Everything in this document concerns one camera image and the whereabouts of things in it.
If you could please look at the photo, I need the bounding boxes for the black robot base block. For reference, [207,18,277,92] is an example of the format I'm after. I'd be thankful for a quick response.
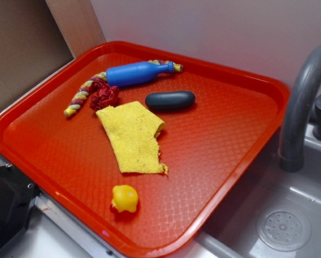
[0,164,38,253]

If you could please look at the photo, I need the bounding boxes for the yellow rubber duck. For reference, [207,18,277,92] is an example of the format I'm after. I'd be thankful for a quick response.
[110,185,139,213]

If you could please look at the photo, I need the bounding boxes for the red plastic tray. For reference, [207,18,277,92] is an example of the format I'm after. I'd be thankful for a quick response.
[0,41,289,257]

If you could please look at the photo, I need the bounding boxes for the yellow cloth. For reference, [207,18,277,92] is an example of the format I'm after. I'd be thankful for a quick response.
[96,101,168,175]

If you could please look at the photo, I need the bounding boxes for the dark grey oval object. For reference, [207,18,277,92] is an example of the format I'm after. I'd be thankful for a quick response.
[145,91,196,111]

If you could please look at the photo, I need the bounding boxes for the blue plastic bottle toy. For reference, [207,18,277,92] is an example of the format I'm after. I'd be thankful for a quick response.
[106,61,176,88]

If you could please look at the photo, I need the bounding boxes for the red crumpled fabric ball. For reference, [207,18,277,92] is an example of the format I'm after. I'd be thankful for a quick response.
[89,81,119,111]

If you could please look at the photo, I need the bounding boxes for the grey sink basin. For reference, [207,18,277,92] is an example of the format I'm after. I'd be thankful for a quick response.
[195,128,321,258]

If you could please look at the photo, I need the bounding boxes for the grey curved faucet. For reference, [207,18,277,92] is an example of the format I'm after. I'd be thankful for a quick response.
[278,45,321,172]

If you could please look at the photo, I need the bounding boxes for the brown cardboard panel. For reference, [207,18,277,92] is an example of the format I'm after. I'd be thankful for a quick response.
[0,1,73,112]

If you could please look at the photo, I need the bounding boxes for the multicolour braided rope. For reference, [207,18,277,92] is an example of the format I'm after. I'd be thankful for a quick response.
[63,59,184,117]

